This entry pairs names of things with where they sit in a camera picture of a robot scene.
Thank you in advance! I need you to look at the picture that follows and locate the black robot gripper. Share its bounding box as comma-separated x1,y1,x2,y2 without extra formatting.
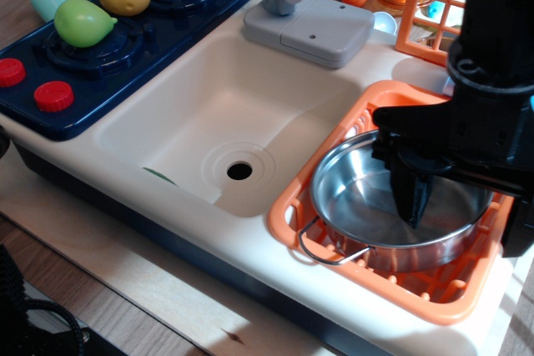
373,51,533,258

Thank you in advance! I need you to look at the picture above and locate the stainless steel pan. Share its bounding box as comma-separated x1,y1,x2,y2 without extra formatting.
298,131,493,273

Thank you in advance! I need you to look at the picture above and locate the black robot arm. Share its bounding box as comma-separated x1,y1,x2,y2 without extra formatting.
373,0,533,257

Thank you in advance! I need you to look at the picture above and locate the orange plastic drying rack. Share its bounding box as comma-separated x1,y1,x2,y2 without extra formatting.
268,80,512,325

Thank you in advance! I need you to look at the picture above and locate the cream toy sink unit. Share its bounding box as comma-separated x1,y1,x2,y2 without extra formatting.
1,13,532,355

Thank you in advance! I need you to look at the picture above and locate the white measuring spoon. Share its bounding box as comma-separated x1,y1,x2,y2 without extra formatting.
373,11,398,35

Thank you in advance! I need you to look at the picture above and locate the grey toy faucet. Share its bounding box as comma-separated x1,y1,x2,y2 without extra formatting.
244,0,375,68

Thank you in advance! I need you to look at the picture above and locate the red stove knob right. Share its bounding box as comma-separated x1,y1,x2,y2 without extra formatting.
33,81,75,113

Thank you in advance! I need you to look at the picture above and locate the red stove knob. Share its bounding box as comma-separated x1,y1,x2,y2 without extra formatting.
0,58,27,88
33,81,75,113

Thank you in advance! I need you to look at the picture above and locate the green toy pear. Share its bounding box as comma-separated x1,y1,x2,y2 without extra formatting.
53,0,118,48

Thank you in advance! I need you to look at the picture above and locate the navy blue toy stove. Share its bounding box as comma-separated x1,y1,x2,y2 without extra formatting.
1,0,249,141

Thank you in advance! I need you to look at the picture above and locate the red stove knob left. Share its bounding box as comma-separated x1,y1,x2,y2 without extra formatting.
0,58,27,88

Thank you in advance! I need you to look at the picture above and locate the orange wire basket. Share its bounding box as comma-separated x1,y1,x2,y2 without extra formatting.
395,0,466,67

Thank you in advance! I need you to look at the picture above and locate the black metal base bracket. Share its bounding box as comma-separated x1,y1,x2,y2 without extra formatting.
73,327,126,356

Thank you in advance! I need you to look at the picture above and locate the black braided cable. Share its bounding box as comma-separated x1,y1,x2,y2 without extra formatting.
0,243,87,356

